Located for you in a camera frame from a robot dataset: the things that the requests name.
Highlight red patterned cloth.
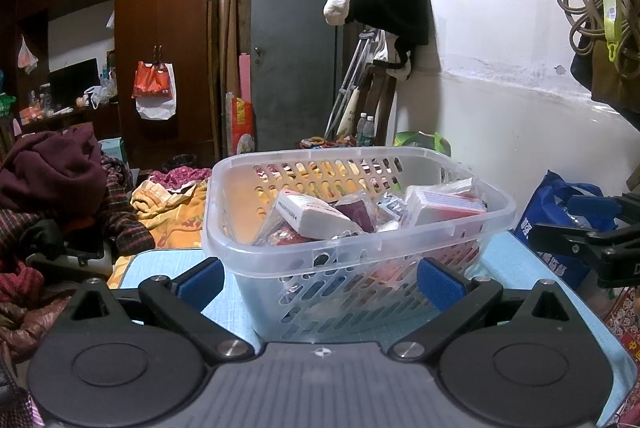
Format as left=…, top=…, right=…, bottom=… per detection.
left=602, top=283, right=640, bottom=428

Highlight grey door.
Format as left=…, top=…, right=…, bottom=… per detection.
left=250, top=0, right=341, bottom=154

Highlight plaid clothing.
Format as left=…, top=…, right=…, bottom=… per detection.
left=95, top=153, right=156, bottom=254

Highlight dark hanging bags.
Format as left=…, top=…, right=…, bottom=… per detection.
left=570, top=38, right=640, bottom=134

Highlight leaning wooden planks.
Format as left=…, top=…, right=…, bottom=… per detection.
left=207, top=0, right=251, bottom=154

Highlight clear plastic basket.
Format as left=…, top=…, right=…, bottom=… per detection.
left=201, top=146, right=517, bottom=343

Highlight blue printed bag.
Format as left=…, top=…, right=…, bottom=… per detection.
left=514, top=171, right=618, bottom=291

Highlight white box with red print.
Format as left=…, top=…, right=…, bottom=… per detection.
left=400, top=185, right=487, bottom=229

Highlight red packet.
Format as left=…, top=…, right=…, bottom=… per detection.
left=265, top=228, right=311, bottom=246

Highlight magenta floral sheet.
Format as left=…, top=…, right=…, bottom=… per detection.
left=147, top=167, right=213, bottom=191

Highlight yellow blanket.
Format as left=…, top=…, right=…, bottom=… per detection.
left=107, top=178, right=211, bottom=289

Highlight green shopping bag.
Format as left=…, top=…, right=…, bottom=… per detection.
left=394, top=131, right=451, bottom=159

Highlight red gift bag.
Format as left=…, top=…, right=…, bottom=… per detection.
left=226, top=92, right=256, bottom=154

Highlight teal box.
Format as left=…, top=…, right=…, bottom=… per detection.
left=100, top=137, right=130, bottom=169

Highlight brown puffy jacket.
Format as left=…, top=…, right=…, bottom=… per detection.
left=0, top=278, right=76, bottom=364

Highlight small hanging plastic bag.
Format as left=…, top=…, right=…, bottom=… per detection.
left=17, top=36, right=39, bottom=74

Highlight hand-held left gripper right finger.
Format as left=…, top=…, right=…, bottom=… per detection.
left=387, top=257, right=573, bottom=363

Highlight black monitor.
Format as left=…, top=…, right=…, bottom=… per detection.
left=48, top=58, right=101, bottom=102

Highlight dark purple packet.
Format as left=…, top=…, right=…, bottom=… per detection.
left=334, top=192, right=377, bottom=234

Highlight maroon clothing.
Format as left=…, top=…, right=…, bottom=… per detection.
left=0, top=123, right=108, bottom=214

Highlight pink board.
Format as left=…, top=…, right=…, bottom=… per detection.
left=238, top=53, right=252, bottom=104

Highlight brown wooden wardrobe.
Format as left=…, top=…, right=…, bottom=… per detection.
left=0, top=0, right=221, bottom=169

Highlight silver blue packet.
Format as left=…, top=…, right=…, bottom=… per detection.
left=375, top=195, right=407, bottom=229

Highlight plain white box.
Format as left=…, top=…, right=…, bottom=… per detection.
left=272, top=189, right=368, bottom=240

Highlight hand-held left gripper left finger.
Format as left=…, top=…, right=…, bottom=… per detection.
left=70, top=257, right=254, bottom=365

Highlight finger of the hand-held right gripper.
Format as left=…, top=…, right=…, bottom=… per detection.
left=567, top=194, right=626, bottom=223
left=529, top=222, right=618, bottom=259

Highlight red plastic bag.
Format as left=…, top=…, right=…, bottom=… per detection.
left=131, top=61, right=173, bottom=100

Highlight aluminium crutch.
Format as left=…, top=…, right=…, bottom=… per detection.
left=325, top=28, right=376, bottom=139

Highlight crumpled white plastic bag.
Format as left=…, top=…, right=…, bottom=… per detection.
left=84, top=83, right=118, bottom=109

